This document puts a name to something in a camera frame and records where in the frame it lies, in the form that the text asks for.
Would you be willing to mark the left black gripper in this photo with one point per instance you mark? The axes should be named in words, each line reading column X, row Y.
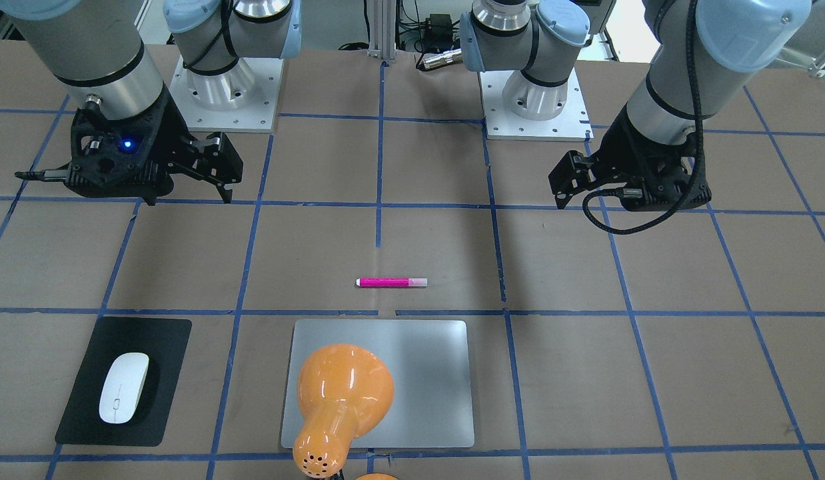
column 631, row 152

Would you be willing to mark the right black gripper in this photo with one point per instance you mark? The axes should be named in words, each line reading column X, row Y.
column 164, row 135

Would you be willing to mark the pink marker pen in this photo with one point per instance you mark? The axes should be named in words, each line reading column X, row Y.
column 391, row 282

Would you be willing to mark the white computer mouse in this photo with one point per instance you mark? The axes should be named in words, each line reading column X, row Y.
column 122, row 387

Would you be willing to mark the black mousepad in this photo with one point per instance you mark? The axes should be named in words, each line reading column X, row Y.
column 165, row 342

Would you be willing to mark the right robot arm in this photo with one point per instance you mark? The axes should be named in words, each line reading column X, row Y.
column 91, row 48

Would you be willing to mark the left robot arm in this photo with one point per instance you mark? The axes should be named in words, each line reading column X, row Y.
column 708, row 51

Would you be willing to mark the silver laptop notebook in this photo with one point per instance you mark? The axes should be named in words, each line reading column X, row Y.
column 428, row 360

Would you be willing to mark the orange desk lamp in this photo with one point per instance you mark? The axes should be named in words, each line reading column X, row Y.
column 343, row 392

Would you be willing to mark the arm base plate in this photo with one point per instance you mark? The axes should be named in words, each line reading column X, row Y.
column 243, row 100
column 516, row 109

